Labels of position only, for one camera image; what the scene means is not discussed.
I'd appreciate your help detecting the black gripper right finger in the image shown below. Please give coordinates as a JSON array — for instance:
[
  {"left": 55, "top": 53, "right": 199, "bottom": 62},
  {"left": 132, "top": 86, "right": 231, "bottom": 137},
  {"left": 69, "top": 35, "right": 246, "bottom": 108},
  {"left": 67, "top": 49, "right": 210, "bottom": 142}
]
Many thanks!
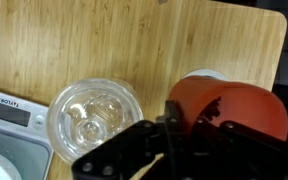
[{"left": 189, "top": 116, "right": 288, "bottom": 180}]

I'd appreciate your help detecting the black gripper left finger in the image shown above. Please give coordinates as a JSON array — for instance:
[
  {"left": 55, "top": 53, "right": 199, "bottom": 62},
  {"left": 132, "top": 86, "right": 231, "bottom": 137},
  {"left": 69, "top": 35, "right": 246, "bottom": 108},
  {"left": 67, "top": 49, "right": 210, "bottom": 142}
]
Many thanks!
[{"left": 71, "top": 99, "right": 189, "bottom": 180}]

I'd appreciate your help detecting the orange plastic bowl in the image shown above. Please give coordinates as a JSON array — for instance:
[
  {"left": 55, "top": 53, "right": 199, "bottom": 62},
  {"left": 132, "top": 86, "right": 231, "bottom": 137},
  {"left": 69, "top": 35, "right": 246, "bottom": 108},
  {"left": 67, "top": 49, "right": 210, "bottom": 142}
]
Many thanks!
[{"left": 168, "top": 75, "right": 288, "bottom": 142}]

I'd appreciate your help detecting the small clear glass dish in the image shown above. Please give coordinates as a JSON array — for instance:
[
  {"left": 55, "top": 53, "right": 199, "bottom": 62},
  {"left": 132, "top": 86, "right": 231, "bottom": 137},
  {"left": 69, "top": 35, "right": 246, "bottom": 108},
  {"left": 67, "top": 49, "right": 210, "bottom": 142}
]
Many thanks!
[{"left": 46, "top": 78, "right": 145, "bottom": 165}]

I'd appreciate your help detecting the grey digital kitchen scale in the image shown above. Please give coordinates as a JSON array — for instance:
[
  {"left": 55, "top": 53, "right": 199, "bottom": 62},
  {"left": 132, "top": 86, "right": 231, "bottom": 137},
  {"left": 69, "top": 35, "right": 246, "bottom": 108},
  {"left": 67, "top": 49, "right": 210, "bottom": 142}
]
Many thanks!
[{"left": 0, "top": 87, "right": 54, "bottom": 180}]

